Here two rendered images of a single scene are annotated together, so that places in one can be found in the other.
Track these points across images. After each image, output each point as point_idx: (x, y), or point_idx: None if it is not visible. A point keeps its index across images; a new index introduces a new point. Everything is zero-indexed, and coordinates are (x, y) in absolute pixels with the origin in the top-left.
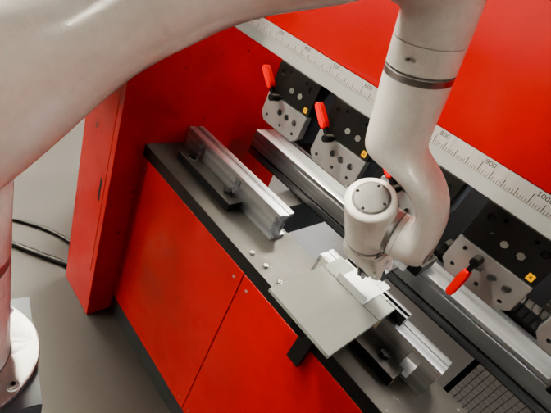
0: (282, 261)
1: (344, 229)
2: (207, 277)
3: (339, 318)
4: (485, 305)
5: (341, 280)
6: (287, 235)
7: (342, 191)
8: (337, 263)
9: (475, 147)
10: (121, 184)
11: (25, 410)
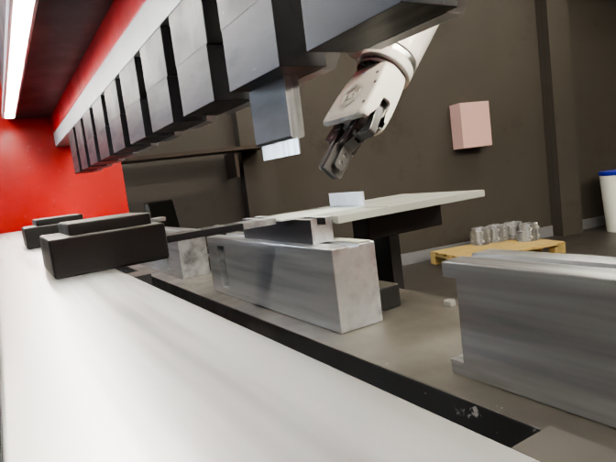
0: (445, 328)
1: (422, 57)
2: None
3: (378, 200)
4: (6, 262)
5: (358, 202)
6: (434, 379)
7: (88, 339)
8: (352, 212)
9: None
10: None
11: None
